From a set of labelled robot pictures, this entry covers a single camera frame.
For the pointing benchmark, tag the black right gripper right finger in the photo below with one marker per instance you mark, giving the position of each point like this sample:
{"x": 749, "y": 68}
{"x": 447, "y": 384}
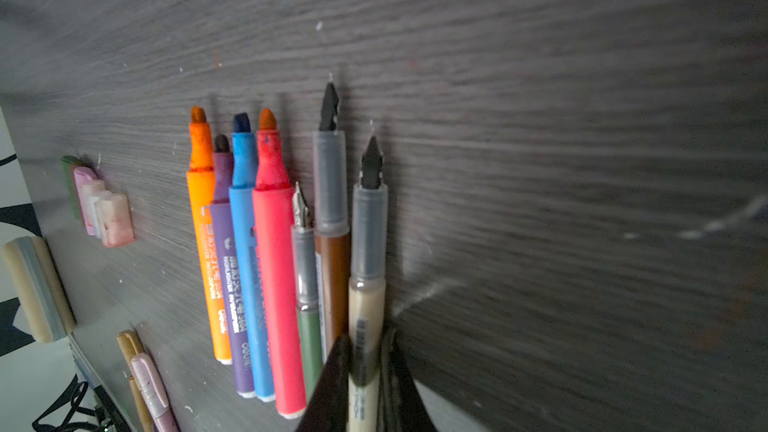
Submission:
{"x": 401, "y": 408}

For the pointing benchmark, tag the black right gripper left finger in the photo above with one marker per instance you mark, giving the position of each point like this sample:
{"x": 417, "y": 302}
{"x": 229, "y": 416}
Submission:
{"x": 327, "y": 410}

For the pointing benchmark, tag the green marker pen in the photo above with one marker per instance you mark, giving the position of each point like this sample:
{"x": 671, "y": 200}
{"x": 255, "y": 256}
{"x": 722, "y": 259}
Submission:
{"x": 307, "y": 292}

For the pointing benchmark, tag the cream green-capped pen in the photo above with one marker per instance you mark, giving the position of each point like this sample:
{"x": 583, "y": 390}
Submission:
{"x": 367, "y": 286}

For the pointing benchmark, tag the purple marker pen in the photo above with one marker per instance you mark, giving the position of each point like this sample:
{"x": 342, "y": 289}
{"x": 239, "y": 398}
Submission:
{"x": 222, "y": 222}

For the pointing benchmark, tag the blue marker pen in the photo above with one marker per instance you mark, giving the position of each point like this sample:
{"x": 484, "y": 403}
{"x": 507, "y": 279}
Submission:
{"x": 242, "y": 212}

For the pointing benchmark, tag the dark brown marker pen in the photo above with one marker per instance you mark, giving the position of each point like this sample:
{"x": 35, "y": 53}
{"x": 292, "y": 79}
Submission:
{"x": 332, "y": 229}

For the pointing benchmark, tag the orange marker pen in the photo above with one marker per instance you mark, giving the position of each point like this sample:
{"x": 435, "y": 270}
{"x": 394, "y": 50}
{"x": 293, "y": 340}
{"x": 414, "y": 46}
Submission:
{"x": 200, "y": 178}

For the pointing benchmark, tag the dark green pen cap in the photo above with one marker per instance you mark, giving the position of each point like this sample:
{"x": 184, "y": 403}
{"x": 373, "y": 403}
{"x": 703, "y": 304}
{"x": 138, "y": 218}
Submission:
{"x": 69, "y": 164}

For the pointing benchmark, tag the light pink marker pen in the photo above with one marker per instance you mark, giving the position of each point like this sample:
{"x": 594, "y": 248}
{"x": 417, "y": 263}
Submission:
{"x": 153, "y": 392}

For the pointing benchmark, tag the beige sponge block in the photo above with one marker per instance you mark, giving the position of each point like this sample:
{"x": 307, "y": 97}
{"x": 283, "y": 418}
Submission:
{"x": 37, "y": 283}

